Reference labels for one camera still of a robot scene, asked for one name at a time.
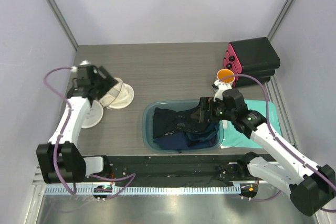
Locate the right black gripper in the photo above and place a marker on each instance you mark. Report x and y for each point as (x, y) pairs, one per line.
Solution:
(206, 103)

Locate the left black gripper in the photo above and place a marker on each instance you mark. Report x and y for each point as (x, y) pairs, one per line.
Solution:
(109, 82)

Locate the black bra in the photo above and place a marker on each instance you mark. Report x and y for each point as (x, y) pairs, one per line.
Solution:
(167, 121)

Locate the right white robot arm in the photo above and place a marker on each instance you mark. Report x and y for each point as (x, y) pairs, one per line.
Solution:
(308, 185)

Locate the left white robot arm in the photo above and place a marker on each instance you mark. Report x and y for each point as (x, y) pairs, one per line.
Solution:
(67, 134)

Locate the navy blue clothes pile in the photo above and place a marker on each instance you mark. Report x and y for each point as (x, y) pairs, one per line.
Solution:
(187, 141)

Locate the teal silicone mat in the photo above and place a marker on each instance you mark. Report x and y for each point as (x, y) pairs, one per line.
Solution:
(232, 138)

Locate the white mug orange inside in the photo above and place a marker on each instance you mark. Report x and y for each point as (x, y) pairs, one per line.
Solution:
(225, 75)

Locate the teal plastic basin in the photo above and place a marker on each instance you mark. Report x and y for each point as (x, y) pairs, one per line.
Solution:
(177, 105)

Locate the bottom black pink case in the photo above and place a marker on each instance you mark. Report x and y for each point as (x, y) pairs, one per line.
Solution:
(244, 81)

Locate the black pink case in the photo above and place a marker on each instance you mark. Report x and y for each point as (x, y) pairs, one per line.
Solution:
(244, 81)
(257, 74)
(256, 54)

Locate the middle black pink case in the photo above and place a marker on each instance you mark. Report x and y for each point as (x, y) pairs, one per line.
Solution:
(257, 74)

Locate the top black pink case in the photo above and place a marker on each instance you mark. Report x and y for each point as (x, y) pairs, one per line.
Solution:
(256, 54)

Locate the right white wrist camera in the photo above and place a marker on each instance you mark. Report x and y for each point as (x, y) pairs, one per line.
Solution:
(219, 87)

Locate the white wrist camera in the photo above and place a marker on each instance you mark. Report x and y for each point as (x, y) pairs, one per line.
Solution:
(219, 87)
(85, 63)

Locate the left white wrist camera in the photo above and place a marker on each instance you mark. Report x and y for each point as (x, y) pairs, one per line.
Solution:
(85, 63)

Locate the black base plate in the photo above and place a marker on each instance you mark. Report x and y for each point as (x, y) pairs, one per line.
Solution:
(162, 170)

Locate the white slotted cable duct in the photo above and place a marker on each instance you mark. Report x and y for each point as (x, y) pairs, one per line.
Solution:
(92, 189)

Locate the aluminium frame rail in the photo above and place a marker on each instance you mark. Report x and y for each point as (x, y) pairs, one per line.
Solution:
(300, 170)

